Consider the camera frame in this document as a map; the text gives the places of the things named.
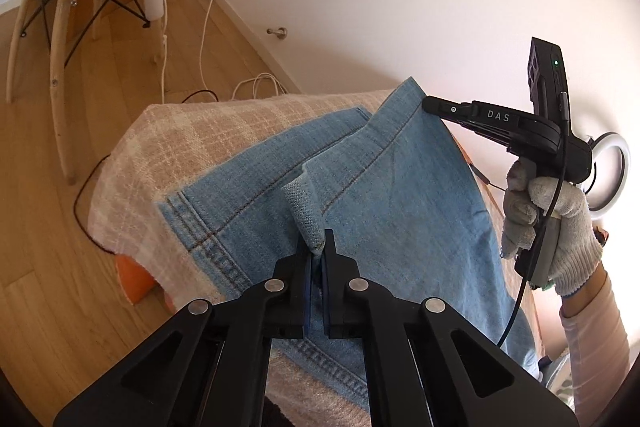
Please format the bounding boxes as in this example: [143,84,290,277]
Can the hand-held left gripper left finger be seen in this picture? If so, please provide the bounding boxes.
[52,234,313,427]

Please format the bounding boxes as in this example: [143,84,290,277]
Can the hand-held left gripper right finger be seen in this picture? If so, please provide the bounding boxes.
[320,229,581,427]

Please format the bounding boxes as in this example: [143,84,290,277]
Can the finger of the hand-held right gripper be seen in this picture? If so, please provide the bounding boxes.
[421,96,521,152]

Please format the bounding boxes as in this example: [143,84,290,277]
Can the blue denim pants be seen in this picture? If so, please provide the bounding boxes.
[157,77,543,408]

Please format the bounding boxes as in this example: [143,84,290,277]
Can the person's right forearm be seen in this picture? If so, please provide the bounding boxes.
[559,264,632,423]

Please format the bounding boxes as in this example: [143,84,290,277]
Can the person's right hand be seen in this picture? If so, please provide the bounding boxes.
[500,157,603,298]

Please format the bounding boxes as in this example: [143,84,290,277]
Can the beige plaid blanket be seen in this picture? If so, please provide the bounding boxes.
[87,89,543,427]

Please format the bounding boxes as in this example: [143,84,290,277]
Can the white ring light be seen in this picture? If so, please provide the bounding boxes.
[582,132,630,218]

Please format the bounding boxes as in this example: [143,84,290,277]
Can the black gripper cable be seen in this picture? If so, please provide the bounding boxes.
[497,92,571,349]

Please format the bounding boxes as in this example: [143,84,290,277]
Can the black floor cable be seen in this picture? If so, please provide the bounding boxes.
[74,91,218,253]

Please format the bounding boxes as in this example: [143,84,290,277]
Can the white cable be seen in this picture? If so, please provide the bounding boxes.
[199,0,301,100]

